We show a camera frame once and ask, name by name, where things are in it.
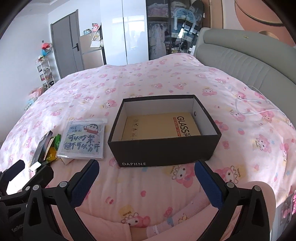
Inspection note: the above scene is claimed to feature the black screen protector box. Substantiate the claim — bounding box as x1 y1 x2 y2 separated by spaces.
29 131 53 171

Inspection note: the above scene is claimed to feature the cartoon diamond painting kit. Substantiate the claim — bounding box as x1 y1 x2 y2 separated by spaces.
57 118 107 164

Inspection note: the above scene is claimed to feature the yellow snack packet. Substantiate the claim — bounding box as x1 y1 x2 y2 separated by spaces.
45 146 57 163

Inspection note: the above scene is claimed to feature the green snack packet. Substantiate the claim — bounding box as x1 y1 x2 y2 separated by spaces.
48 134 61 150

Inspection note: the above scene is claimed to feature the pink cartoon bedspread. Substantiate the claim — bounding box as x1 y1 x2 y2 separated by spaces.
0 52 296 241

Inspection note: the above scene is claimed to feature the black Daphne shoe box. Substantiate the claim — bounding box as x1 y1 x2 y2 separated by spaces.
108 94 221 167

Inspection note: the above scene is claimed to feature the yellow glass protector box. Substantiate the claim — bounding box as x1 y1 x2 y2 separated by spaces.
122 113 201 141

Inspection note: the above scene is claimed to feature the white shelf rack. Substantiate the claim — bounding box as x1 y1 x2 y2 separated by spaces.
37 56 55 89

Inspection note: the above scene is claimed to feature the grey padded headboard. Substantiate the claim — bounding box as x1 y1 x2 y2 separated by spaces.
194 28 295 126

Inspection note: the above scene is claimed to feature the beige cabinet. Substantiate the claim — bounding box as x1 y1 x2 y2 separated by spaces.
80 23 106 69

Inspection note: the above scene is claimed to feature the grey door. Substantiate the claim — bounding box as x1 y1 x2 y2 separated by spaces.
50 11 84 78

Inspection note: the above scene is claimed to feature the white wardrobe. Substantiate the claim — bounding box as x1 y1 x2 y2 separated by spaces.
100 0 149 66

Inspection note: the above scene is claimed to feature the open clothes closet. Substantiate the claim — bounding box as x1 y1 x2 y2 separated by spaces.
146 0 204 60

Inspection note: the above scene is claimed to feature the white charging cable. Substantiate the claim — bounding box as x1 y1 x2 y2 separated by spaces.
227 85 296 130

